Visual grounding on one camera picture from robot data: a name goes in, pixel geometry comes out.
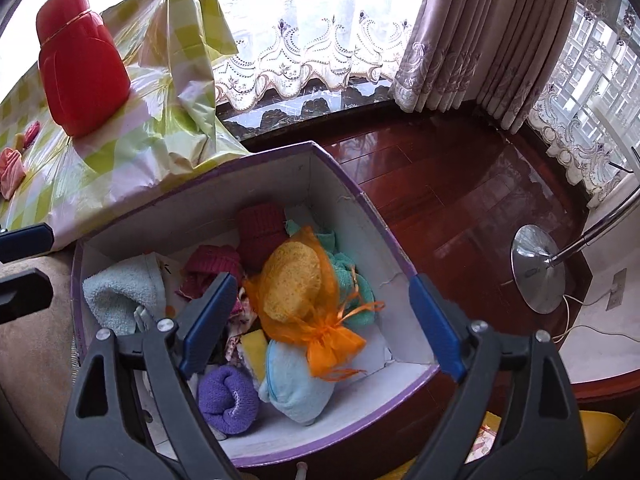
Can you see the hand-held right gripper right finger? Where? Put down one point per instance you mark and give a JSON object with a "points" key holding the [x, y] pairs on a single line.
{"points": [[435, 327]]}

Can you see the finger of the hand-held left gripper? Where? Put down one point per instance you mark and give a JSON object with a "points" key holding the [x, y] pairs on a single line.
{"points": [[25, 292], [25, 242]]}

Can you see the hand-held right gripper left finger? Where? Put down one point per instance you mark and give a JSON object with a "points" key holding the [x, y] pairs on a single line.
{"points": [[210, 320]]}

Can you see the floral cloth pouch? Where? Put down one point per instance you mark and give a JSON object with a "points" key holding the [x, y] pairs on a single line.
{"points": [[235, 340]]}

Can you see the maroon knit cloth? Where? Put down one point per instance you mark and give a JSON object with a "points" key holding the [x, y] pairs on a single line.
{"points": [[210, 260]]}

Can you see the purple sock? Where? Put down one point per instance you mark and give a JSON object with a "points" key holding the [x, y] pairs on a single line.
{"points": [[227, 395]]}

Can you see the pale blue towel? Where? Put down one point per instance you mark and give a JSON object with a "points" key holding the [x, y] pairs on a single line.
{"points": [[115, 295]]}

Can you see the green towel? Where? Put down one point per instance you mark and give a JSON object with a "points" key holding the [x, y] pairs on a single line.
{"points": [[350, 290]]}

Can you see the orange mesh bag with sponge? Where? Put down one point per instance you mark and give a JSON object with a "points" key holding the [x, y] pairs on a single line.
{"points": [[295, 280]]}

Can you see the maroon knit sock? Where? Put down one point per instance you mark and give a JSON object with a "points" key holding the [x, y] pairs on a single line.
{"points": [[260, 235]]}

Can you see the light blue soft pouch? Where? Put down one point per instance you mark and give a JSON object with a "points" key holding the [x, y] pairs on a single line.
{"points": [[295, 390]]}

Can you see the purple cardboard box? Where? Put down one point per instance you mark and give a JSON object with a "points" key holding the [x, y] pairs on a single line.
{"points": [[320, 195]]}

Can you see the yellow pink cloth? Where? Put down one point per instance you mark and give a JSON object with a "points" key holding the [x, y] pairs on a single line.
{"points": [[27, 135]]}

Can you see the chrome floor lamp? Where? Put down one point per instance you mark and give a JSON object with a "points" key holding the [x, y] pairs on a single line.
{"points": [[535, 270]]}

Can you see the yellow floral cloth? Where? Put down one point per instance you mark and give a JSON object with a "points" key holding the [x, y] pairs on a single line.
{"points": [[482, 435]]}

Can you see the green checked plastic tablecloth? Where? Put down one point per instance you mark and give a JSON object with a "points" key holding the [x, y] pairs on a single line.
{"points": [[125, 160]]}

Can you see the red thermos jug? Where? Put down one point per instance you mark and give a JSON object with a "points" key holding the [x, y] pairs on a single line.
{"points": [[80, 75]]}

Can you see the yellow cushion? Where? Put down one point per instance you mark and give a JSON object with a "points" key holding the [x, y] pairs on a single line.
{"points": [[600, 430]]}

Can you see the dark marble windowsill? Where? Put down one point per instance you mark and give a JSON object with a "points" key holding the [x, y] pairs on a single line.
{"points": [[300, 110]]}

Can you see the sheer lace curtain with grille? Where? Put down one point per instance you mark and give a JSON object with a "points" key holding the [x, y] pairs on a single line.
{"points": [[590, 85]]}

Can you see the embroidered heavy curtain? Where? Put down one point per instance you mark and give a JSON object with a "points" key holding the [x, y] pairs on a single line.
{"points": [[490, 35]]}

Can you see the sheer floral lace curtain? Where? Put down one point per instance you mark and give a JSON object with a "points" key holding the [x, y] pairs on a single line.
{"points": [[310, 35]]}

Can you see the wall outlet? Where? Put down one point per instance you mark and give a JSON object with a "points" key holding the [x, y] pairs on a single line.
{"points": [[616, 290]]}

